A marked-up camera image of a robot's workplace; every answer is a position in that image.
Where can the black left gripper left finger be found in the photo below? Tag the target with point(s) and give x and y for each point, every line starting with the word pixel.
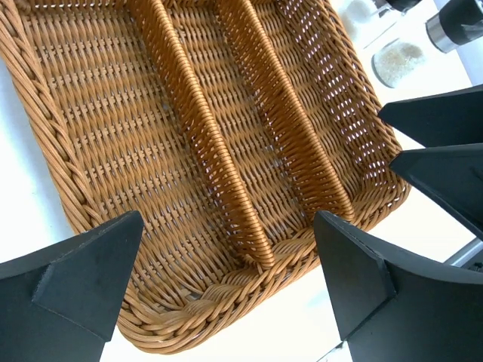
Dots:
pixel 61 303

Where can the silver-topped white seasoning grinder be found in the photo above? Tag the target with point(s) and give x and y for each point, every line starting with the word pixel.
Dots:
pixel 457 23

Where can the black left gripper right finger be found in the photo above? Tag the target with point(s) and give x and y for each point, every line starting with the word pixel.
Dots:
pixel 394 305

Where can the black-capped white seasoning shaker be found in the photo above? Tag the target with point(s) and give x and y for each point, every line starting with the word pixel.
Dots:
pixel 396 61

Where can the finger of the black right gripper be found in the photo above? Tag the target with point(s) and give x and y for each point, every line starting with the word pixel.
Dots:
pixel 449 119
pixel 451 176

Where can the brown wicker divided basket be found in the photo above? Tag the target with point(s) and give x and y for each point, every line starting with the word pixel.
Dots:
pixel 227 124

